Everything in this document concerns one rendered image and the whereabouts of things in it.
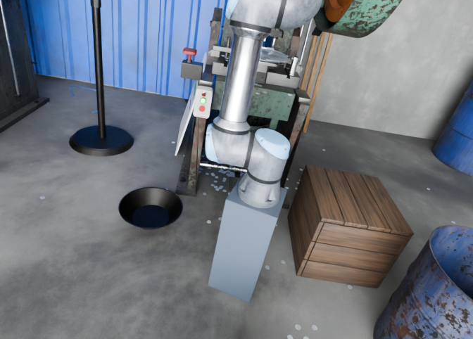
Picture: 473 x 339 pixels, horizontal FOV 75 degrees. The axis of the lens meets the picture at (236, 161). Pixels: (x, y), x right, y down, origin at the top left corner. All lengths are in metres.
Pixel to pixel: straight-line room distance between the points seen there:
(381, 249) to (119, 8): 2.54
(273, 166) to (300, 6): 0.44
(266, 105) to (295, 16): 0.74
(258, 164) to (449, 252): 0.81
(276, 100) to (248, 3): 0.76
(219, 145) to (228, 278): 0.56
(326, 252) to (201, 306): 0.55
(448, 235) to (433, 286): 0.28
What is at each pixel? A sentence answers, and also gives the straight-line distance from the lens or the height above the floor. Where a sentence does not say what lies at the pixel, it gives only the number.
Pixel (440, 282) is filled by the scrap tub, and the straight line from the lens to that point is 1.11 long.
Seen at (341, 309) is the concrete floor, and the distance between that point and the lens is 1.46.
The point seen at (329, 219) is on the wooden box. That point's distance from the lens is 1.26.
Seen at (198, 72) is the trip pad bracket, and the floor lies 0.67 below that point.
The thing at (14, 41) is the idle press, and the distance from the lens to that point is 2.55.
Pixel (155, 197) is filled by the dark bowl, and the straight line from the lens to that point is 1.66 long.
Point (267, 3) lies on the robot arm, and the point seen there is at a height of 1.03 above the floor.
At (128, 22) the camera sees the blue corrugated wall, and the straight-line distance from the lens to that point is 2.94.
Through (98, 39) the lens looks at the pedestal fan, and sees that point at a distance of 1.96.
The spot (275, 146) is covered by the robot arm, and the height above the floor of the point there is 0.67.
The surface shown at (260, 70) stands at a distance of 1.56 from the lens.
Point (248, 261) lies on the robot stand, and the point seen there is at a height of 0.22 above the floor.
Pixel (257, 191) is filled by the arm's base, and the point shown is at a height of 0.50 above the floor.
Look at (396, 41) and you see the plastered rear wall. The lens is 3.22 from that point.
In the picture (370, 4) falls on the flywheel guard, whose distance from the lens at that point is 1.47.
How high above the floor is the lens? 1.08
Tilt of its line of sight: 31 degrees down
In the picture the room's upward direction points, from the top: 12 degrees clockwise
